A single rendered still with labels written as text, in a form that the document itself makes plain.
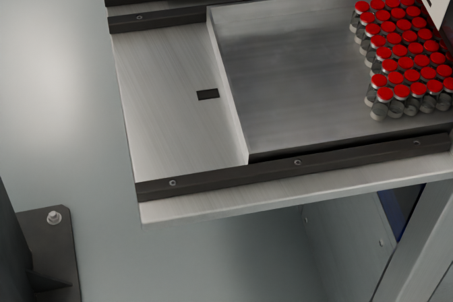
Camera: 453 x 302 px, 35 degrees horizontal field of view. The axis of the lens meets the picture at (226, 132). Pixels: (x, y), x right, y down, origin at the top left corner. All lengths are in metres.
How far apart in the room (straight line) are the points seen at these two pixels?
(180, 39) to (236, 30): 0.08
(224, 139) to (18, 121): 1.25
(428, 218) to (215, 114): 0.34
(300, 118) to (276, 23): 0.18
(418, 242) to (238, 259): 0.79
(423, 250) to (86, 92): 1.29
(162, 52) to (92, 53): 1.23
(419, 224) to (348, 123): 0.22
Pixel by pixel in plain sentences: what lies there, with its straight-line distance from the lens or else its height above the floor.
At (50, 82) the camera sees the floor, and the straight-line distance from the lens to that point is 2.19.
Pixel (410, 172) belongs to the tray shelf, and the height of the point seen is 0.88.
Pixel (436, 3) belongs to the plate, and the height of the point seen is 1.02.
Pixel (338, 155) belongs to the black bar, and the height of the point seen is 0.90.
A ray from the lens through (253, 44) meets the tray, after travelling 1.04.
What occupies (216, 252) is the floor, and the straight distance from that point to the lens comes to 1.83.
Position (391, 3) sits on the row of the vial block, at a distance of 1.06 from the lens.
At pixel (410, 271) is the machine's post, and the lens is 1.18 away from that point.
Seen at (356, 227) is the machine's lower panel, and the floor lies 0.45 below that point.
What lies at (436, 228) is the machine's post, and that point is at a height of 0.75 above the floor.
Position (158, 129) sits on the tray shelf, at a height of 0.88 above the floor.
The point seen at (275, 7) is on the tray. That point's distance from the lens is 1.07.
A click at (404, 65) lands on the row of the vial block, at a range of 0.98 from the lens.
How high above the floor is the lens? 1.63
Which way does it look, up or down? 53 degrees down
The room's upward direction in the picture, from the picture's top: 3 degrees clockwise
